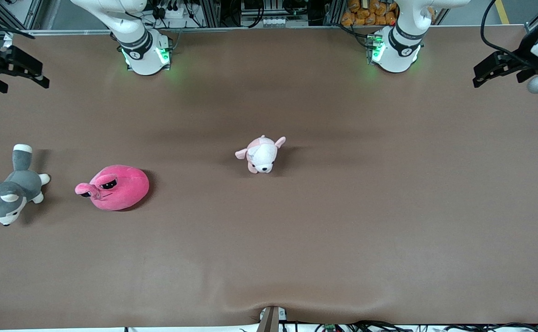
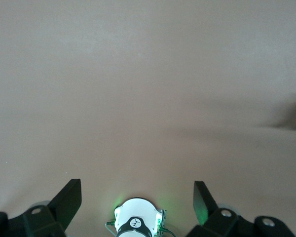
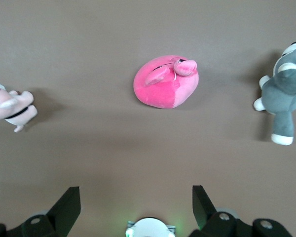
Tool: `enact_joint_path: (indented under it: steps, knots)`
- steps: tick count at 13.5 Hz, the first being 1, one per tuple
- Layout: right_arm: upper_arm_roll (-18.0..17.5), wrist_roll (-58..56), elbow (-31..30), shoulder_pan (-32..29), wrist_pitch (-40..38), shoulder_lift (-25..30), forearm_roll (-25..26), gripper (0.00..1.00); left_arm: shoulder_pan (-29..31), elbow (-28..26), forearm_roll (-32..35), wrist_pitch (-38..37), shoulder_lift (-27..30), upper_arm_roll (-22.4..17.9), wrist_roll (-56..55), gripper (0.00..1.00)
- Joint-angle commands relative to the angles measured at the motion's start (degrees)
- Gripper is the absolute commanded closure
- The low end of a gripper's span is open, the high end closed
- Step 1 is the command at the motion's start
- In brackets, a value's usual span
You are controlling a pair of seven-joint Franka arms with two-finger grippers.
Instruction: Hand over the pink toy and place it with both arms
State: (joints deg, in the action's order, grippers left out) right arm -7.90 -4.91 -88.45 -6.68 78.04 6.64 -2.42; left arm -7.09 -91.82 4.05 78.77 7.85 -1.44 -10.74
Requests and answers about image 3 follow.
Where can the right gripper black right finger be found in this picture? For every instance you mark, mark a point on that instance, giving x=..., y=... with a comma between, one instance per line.
x=204, y=212

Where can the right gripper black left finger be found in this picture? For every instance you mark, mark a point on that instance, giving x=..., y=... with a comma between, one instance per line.
x=61, y=212

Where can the pink round plush toy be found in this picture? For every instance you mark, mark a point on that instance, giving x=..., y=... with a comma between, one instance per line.
x=162, y=93

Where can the white pink plush pig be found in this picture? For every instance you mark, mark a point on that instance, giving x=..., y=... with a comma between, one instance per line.
x=12, y=106

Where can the grey white husky plush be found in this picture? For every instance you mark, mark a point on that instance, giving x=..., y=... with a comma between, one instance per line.
x=283, y=96

